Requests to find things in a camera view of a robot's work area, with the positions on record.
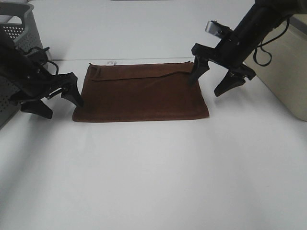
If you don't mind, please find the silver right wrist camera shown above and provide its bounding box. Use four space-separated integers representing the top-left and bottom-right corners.
205 21 232 39

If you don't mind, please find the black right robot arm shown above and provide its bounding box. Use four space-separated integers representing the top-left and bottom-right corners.
189 0 307 97

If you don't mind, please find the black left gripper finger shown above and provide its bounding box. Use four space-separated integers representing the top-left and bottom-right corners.
20 98 53 119
61 73 84 107

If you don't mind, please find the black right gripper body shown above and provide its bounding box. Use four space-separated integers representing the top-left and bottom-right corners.
191 31 256 80

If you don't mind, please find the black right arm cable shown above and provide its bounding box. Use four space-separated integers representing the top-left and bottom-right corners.
253 7 292 67

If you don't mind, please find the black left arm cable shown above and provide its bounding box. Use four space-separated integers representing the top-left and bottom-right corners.
20 46 59 75

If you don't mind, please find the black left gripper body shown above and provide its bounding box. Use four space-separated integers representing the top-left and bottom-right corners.
9 57 63 105

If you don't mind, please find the brown towel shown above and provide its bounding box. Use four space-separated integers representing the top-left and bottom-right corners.
72 62 209 123

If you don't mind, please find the grey perforated plastic basket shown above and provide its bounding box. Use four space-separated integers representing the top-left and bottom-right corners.
0 2 45 130

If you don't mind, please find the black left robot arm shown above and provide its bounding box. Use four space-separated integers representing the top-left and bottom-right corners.
0 30 84 119

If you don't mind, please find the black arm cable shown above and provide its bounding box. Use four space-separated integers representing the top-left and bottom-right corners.
253 7 292 67
20 46 59 75

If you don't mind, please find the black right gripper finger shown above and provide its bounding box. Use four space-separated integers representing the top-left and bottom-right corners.
214 70 246 97
189 56 210 86

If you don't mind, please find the beige storage box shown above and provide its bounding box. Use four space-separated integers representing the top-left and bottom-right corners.
245 14 307 121

